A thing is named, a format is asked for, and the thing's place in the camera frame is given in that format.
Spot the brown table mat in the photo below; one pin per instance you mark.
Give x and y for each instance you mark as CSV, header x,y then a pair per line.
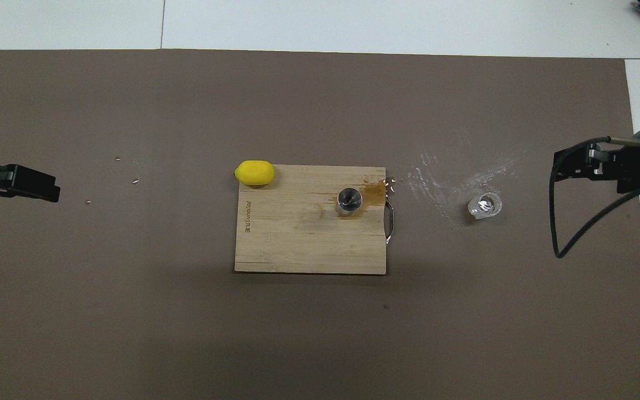
x,y
131,311

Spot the wooden cutting board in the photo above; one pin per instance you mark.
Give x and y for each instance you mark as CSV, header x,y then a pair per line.
x,y
298,244

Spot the yellow lemon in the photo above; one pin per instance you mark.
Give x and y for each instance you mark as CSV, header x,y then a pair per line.
x,y
254,173

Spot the clear glass cup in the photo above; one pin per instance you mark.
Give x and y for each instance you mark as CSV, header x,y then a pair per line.
x,y
485,205

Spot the metal jigger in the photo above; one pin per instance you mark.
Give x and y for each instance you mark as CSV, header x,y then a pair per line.
x,y
349,201

